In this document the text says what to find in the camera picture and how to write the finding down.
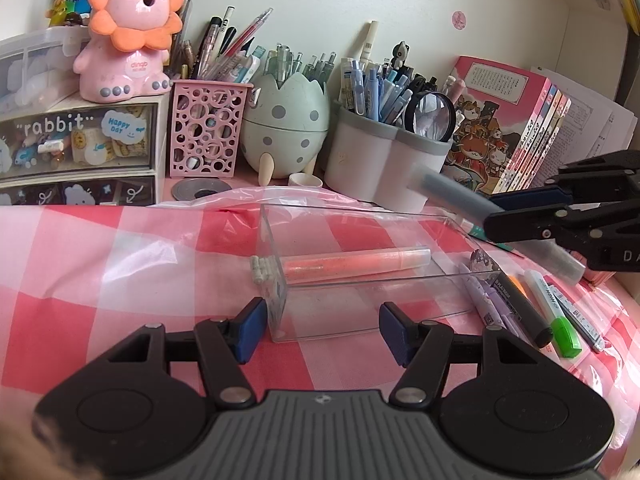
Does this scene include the patterned pencil lead case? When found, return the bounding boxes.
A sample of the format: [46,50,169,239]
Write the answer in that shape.
[555,287,608,353]

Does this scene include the salmon glitter pen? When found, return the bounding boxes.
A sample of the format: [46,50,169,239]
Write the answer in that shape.
[280,246,432,286]

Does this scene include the pink comic book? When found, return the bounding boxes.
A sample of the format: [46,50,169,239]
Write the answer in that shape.
[440,55,553,196]
[510,91,566,191]
[517,96,573,190]
[502,85,560,193]

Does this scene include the grey-blue pen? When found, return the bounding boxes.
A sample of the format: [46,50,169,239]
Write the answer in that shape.
[415,165,587,283]

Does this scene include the bunch of clear green pens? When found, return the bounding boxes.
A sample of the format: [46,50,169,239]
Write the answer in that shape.
[263,44,337,86]

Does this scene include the grey white pen holder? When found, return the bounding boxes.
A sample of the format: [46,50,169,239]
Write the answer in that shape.
[324,100,452,213]

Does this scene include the bunch of assorted pens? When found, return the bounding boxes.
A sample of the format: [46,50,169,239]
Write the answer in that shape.
[167,0,275,83]

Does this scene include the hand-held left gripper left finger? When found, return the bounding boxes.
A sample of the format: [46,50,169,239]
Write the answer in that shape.
[102,297,268,408]

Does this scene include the green egg-shaped pen holder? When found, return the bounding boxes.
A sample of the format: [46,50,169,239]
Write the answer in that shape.
[242,71,331,183]

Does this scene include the grey metal disc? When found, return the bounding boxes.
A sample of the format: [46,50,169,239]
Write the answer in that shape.
[171,177,233,202]

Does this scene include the white printed booklet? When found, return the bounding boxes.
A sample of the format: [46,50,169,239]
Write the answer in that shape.
[530,65,640,186]

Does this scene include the small white cap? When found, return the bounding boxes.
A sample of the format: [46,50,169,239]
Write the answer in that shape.
[287,172,323,191]

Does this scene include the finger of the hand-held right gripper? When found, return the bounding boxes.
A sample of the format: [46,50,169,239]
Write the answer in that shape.
[489,150,640,209]
[484,205,640,249]

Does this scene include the bunch of blue pens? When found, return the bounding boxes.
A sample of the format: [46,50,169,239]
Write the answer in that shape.
[340,20,468,126]

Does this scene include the pink perforated pen holder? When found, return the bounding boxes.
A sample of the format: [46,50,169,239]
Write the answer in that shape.
[168,79,253,179]

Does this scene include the black magnifying glass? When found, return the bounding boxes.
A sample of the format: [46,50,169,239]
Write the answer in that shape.
[409,91,457,142]

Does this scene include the green white glue stick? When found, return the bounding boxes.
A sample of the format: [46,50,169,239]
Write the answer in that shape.
[456,215,523,257]

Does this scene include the black marker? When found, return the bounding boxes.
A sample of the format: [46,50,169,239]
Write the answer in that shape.
[492,272,553,348]

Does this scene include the pink lion pencil sharpener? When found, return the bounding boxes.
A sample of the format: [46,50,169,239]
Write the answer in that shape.
[73,0,185,103]

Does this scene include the green capped white highlighter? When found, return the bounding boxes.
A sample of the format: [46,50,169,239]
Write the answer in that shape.
[522,269,583,359]

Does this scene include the purple pen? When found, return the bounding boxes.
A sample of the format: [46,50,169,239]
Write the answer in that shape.
[477,280,526,346]

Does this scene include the pink checkered tablecloth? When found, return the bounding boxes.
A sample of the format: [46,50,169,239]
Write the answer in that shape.
[0,170,640,480]

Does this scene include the clear plastic storage box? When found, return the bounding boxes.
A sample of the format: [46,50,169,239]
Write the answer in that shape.
[0,25,93,121]

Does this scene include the white drawer organizer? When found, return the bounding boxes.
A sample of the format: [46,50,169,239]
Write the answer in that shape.
[0,92,171,207]

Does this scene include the clear plastic bag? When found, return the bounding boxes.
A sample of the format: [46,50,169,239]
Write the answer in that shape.
[160,186,391,211]

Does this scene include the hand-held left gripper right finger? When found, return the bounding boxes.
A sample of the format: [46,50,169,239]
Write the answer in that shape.
[378,302,556,408]

